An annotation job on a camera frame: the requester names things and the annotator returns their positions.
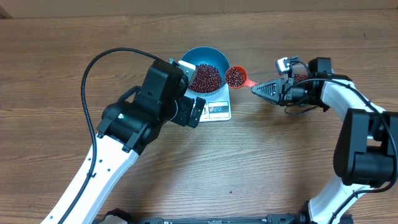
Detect orange measuring scoop blue handle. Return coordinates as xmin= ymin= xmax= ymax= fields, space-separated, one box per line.
xmin=224 ymin=66 xmax=257 ymax=89

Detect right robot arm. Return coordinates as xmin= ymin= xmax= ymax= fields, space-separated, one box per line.
xmin=251 ymin=57 xmax=397 ymax=223

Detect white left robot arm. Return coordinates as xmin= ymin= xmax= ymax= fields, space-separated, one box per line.
xmin=43 ymin=60 xmax=205 ymax=223

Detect white digital kitchen scale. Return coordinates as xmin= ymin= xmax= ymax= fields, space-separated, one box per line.
xmin=185 ymin=84 xmax=231 ymax=123

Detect blue metal bowl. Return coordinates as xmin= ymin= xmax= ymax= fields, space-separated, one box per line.
xmin=181 ymin=47 xmax=230 ymax=78

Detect clear plastic container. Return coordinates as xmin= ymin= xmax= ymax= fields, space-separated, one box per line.
xmin=290 ymin=63 xmax=336 ymax=88

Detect red beans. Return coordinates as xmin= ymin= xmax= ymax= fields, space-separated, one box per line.
xmin=188 ymin=63 xmax=309 ymax=94

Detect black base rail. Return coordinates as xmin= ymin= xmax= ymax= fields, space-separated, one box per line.
xmin=92 ymin=208 xmax=314 ymax=224

